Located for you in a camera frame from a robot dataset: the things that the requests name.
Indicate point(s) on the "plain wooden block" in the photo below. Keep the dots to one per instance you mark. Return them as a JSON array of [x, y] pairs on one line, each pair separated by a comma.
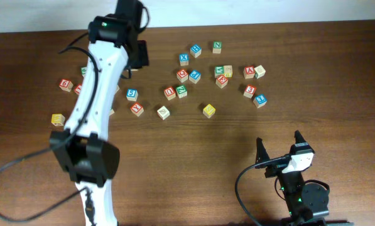
[[259, 71], [163, 112]]

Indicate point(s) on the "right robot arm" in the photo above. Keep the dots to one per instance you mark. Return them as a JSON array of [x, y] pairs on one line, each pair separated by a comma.
[[307, 201]]

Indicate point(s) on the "green N block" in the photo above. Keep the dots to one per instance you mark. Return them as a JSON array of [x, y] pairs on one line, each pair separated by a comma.
[[217, 47]]

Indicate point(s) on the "plain wooden block right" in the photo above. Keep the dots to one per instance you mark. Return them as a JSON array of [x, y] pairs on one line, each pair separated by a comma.
[[259, 71]]

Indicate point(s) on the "yellow W block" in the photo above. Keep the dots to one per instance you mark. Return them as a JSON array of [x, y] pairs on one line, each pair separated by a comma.
[[58, 120]]

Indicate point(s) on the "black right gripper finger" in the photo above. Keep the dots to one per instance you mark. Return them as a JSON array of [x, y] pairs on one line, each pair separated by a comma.
[[298, 137], [262, 157]]

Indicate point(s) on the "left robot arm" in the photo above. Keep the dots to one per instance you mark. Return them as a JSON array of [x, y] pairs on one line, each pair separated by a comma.
[[82, 148]]

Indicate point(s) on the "red I block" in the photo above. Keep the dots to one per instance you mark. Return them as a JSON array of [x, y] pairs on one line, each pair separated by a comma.
[[77, 89]]

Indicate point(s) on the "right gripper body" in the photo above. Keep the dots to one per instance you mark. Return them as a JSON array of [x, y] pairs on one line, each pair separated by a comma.
[[275, 169]]

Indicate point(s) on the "plain wooden block centre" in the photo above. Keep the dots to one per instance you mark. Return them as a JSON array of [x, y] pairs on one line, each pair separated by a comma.
[[163, 112]]

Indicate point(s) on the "green C block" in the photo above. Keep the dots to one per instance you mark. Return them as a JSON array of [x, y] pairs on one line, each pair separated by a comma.
[[83, 71]]

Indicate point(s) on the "red E block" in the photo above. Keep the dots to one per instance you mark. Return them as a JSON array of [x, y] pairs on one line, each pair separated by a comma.
[[221, 81]]

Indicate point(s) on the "red Q block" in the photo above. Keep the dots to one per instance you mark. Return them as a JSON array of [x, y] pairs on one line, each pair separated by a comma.
[[182, 75]]

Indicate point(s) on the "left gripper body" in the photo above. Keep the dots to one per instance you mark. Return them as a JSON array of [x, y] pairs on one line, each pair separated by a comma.
[[142, 54]]

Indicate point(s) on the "green V block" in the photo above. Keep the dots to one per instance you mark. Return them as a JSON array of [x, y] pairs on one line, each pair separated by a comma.
[[218, 70]]

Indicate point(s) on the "red 3 block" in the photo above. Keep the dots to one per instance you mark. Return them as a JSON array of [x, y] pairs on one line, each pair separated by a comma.
[[249, 91]]

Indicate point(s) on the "green Z block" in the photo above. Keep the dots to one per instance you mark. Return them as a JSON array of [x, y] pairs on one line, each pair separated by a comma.
[[181, 91]]

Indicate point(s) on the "blue X block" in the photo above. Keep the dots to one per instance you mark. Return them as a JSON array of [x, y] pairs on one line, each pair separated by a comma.
[[184, 59]]

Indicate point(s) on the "red U block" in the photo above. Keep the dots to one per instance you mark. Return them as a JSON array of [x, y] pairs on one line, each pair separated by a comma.
[[169, 93]]

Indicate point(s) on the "yellow edged 8 block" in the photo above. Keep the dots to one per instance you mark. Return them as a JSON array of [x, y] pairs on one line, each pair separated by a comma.
[[228, 71]]

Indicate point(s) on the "blue I block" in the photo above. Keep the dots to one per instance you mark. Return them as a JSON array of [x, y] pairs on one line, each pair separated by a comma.
[[259, 101]]

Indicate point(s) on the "blue 5 block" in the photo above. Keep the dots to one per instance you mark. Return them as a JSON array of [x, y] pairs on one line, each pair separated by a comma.
[[132, 95]]

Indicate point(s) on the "red A block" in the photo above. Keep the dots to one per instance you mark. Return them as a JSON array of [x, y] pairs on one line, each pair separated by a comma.
[[249, 72]]

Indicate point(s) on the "yellow S block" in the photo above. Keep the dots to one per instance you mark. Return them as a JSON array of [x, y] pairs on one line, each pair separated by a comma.
[[209, 110]]

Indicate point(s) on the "red 6 block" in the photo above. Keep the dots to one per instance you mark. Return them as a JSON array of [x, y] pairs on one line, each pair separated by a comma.
[[66, 85]]

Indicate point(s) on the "blue P block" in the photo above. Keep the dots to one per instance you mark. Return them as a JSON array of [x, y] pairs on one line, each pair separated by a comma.
[[194, 76]]

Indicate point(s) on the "blue H block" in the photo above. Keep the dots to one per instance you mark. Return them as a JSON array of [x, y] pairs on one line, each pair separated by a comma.
[[195, 50]]

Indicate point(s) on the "red Y block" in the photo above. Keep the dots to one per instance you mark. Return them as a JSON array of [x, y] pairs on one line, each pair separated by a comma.
[[137, 109]]

